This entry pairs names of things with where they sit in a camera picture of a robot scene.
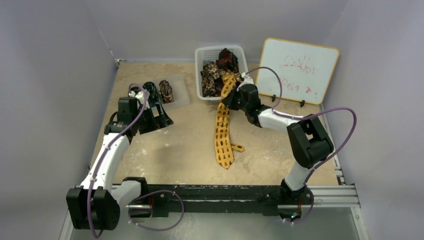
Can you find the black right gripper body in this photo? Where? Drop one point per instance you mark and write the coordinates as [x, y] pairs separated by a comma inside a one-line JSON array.
[[236, 100]]

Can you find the dark red tie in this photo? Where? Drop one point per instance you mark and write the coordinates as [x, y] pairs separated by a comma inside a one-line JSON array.
[[227, 61]]

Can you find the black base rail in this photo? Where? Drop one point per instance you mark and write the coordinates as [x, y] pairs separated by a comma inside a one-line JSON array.
[[266, 200]]

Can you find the white plastic basket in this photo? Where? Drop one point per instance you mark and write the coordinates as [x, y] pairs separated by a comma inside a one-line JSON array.
[[211, 54]]

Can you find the yellow insect-print tie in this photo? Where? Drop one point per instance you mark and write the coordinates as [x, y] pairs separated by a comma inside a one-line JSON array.
[[222, 145]]

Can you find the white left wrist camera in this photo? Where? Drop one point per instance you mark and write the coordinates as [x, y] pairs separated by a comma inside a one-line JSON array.
[[142, 96]]

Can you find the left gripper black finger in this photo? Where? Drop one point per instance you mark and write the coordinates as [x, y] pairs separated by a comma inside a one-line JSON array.
[[147, 126], [164, 119]]

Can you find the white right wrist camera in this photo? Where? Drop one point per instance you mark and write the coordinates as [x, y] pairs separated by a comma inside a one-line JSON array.
[[246, 80]]

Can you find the aluminium frame rail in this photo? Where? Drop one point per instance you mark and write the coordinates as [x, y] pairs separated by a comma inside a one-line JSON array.
[[337, 196]]

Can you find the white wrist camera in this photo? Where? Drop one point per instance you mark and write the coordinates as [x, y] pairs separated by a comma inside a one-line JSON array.
[[142, 96], [246, 80]]

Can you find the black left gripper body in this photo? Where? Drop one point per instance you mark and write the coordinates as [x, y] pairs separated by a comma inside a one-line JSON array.
[[147, 114]]

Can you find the clear plastic organizer tray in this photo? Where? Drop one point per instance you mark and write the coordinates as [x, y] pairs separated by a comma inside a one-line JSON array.
[[180, 93]]

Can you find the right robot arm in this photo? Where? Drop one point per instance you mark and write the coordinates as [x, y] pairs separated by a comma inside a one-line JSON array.
[[309, 141]]

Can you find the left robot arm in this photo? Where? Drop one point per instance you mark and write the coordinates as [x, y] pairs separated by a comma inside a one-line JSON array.
[[92, 204]]

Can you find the rolled blue green tie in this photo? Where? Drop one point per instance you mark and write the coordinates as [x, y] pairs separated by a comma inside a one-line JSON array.
[[151, 91]]

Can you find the whiteboard with yellow frame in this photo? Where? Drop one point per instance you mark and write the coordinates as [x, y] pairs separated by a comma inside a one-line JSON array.
[[296, 71]]

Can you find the rolled pink brown tie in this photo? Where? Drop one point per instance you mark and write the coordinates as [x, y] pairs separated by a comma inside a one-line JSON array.
[[166, 92]]

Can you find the brown floral tie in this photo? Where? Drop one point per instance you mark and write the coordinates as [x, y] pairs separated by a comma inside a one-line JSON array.
[[212, 78]]

